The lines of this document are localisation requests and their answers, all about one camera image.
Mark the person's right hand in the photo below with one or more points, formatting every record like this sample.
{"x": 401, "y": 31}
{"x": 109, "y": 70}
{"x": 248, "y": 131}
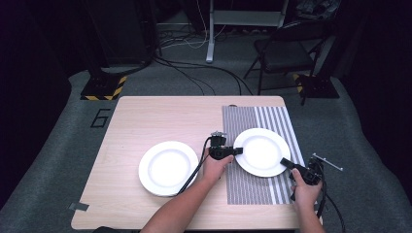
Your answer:
{"x": 306, "y": 195}

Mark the dark cabinet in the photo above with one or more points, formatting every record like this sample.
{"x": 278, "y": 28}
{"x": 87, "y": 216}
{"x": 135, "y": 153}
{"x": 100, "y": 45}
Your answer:
{"x": 126, "y": 29}

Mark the person's left hand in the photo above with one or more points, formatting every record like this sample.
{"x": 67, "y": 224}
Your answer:
{"x": 213, "y": 170}

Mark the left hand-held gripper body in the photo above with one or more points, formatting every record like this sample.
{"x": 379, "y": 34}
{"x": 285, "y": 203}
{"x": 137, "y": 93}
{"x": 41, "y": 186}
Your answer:
{"x": 217, "y": 147}

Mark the person's dark clothing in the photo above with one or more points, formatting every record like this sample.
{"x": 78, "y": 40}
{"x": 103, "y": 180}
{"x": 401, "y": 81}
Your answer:
{"x": 110, "y": 230}

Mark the small dark round object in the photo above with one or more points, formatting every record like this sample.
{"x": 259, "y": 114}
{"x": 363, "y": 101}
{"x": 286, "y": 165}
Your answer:
{"x": 232, "y": 105}

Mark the black yellow striped stand base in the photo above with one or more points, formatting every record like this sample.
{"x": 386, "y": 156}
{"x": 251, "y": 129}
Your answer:
{"x": 103, "y": 87}
{"x": 319, "y": 87}

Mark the grey tape strip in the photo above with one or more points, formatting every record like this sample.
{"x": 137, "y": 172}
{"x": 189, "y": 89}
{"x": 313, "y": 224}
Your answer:
{"x": 78, "y": 206}

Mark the black folding chair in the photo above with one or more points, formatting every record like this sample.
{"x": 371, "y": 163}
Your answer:
{"x": 285, "y": 55}

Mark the white dinner plate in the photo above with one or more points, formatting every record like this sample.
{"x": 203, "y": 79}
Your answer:
{"x": 261, "y": 152}
{"x": 168, "y": 168}

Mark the grey crumpled cloth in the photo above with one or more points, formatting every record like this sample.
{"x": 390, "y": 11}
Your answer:
{"x": 319, "y": 8}

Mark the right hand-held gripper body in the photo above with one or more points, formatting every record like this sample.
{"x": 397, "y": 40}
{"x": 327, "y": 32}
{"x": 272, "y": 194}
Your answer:
{"x": 311, "y": 174}

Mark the white metal stand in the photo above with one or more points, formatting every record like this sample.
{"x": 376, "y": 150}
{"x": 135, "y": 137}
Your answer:
{"x": 210, "y": 39}

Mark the grey striped placemat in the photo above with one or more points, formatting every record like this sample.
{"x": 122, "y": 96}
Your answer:
{"x": 246, "y": 187}

